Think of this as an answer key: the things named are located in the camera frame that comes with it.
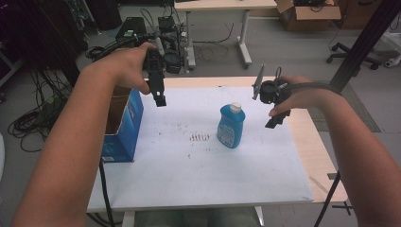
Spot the open brown cardboard box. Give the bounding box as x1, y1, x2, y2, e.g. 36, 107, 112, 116
274, 0, 342, 32

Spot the blue cardboard box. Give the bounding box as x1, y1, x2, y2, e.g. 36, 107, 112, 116
101, 84, 145, 164

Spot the white table mat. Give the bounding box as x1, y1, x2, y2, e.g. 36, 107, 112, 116
87, 86, 315, 212

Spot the black computer tower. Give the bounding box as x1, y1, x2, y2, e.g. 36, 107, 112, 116
114, 17, 148, 42

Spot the person's left hand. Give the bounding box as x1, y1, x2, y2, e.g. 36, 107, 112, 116
84, 42, 158, 96

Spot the white desk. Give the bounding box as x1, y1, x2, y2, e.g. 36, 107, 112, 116
173, 0, 278, 70

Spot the black coiled cable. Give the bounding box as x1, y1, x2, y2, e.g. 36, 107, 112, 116
84, 46, 106, 60

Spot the black office chair base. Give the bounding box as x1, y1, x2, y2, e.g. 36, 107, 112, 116
325, 42, 382, 71

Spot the black floor cable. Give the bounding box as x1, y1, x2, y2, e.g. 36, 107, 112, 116
192, 22, 235, 63

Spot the dark curtain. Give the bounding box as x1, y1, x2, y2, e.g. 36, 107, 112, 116
0, 0, 89, 93

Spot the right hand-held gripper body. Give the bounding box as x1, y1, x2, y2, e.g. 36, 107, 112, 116
252, 64, 292, 120

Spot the grey floor mat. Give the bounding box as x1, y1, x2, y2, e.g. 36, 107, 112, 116
308, 83, 382, 133

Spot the black metal stand post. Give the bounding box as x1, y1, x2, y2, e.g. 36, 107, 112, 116
329, 0, 401, 93

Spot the blue bottle with white cap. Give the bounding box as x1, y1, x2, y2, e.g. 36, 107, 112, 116
217, 101, 246, 149

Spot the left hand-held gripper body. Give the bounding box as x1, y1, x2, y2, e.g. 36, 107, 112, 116
143, 46, 183, 78

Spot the grey cable with white plug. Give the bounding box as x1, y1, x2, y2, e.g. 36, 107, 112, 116
154, 36, 166, 57

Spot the white table leg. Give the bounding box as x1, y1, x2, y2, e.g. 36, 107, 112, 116
121, 210, 137, 227
253, 206, 265, 226

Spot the bundle of black floor cables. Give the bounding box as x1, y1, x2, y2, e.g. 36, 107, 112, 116
8, 69, 77, 153

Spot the open computer case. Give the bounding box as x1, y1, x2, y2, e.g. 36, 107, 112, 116
157, 15, 184, 53

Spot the person's right hand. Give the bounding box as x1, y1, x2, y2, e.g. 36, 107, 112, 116
269, 75, 343, 117

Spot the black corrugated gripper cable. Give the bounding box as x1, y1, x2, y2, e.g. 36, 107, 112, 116
94, 32, 159, 227

